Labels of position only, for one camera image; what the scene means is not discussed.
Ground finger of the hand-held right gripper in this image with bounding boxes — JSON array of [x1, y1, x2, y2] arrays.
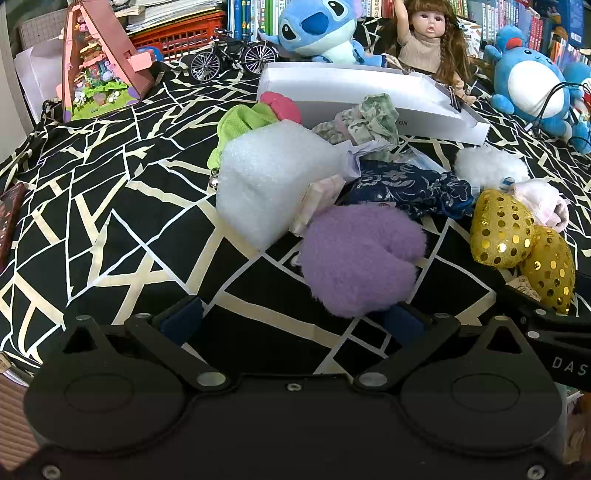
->
[[501, 284, 591, 340]]

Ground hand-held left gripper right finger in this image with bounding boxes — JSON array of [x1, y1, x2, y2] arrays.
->
[[353, 302, 539, 393]]

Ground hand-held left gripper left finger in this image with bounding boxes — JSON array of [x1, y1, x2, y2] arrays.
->
[[62, 295, 229, 393]]

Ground fluffy purple plush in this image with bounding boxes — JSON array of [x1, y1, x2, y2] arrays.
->
[[298, 203, 428, 319]]

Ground pink white fuzzy cloth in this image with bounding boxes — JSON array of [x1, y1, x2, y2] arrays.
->
[[510, 179, 570, 234]]

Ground navy floral pouch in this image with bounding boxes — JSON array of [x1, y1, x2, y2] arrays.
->
[[342, 159, 476, 220]]

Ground white foam roll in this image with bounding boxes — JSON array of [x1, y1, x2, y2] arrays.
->
[[215, 119, 361, 252]]

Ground light blue plastic packet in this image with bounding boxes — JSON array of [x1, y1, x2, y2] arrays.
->
[[399, 147, 446, 175]]

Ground white fluffy pompom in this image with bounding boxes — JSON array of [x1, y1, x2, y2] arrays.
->
[[455, 147, 531, 190]]

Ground green checked cloth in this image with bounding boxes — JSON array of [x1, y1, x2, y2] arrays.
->
[[311, 93, 400, 153]]

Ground green mesh pink scrunchie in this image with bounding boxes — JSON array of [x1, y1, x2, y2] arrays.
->
[[207, 91, 303, 190]]

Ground white cardboard box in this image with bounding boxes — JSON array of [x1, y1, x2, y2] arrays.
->
[[256, 62, 490, 146]]

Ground black white patterned blanket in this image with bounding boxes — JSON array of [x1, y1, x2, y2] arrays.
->
[[0, 16, 591, 384]]

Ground pink tissue packet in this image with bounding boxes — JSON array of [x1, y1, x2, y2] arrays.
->
[[290, 175, 347, 236]]

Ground white plastic bag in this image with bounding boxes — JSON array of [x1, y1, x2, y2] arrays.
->
[[344, 141, 393, 181]]

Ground dark red box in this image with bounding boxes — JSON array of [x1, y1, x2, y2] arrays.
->
[[0, 182, 27, 273]]

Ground round blue mouse plush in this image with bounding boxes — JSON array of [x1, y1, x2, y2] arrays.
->
[[484, 24, 578, 139]]

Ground blue robot cat plush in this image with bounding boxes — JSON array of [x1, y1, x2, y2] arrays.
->
[[562, 61, 591, 155]]

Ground miniature black bicycle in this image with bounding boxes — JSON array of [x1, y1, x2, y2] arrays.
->
[[190, 28, 279, 84]]

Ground pink triangular dollhouse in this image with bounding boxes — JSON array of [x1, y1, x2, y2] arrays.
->
[[55, 0, 155, 123]]

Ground white paper bag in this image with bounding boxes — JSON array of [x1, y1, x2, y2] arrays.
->
[[14, 46, 65, 125]]

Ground red plastic basket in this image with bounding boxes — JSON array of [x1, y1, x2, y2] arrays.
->
[[130, 11, 227, 63]]

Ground long-haired doll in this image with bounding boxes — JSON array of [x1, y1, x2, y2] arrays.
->
[[382, 0, 478, 106]]

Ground blue alien plush toy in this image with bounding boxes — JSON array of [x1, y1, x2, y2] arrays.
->
[[257, 0, 384, 68]]

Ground stack of books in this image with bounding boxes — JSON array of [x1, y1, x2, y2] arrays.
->
[[113, 0, 227, 34]]

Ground row of upright books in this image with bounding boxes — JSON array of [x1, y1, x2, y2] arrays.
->
[[226, 0, 591, 61]]

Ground grey grid board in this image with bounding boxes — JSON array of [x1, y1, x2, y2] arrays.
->
[[18, 8, 70, 49]]

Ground black cables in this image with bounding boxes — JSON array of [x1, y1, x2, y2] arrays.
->
[[526, 82, 591, 148]]

